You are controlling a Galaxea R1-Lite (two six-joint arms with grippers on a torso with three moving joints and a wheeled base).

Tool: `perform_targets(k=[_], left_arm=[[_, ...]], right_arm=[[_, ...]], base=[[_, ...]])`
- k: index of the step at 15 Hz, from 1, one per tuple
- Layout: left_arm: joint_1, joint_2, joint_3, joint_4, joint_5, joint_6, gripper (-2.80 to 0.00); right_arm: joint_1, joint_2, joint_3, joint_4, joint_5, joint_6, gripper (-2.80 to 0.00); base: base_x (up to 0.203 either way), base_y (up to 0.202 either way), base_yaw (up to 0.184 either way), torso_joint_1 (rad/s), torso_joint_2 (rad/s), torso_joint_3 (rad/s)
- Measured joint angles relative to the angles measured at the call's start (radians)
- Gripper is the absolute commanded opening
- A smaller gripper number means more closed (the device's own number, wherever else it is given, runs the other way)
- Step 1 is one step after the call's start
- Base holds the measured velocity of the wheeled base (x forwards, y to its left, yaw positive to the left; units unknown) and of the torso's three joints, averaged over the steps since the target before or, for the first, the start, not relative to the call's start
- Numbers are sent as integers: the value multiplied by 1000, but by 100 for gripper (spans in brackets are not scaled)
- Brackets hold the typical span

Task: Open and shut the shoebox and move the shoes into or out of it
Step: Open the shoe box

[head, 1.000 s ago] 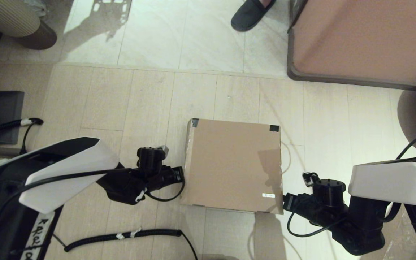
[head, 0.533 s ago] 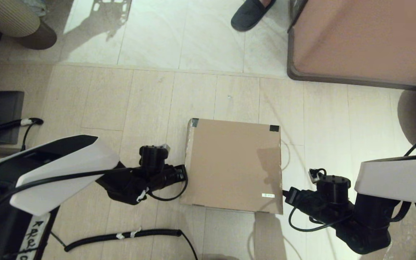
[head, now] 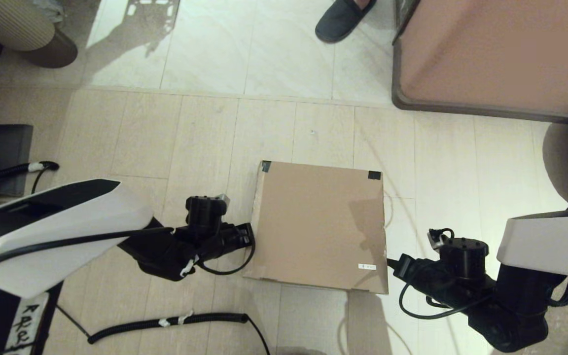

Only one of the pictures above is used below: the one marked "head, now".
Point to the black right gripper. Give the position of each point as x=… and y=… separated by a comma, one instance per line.
x=427, y=276

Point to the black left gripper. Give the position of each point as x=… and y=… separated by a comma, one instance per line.
x=215, y=236

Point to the brown cardboard shoe box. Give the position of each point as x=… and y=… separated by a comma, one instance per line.
x=313, y=227

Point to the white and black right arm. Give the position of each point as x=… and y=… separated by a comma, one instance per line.
x=550, y=241

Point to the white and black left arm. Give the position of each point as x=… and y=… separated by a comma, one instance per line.
x=67, y=217

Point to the white handwritten label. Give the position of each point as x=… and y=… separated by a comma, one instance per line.
x=25, y=325

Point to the dark grey slipper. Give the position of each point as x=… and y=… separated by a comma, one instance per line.
x=338, y=22

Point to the grey crumpled cloth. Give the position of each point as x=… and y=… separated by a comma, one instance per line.
x=50, y=11

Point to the beige ribbed pouf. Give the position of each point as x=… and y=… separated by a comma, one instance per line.
x=8, y=24

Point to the pink cabinet with dark frame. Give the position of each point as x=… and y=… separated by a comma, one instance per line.
x=501, y=54

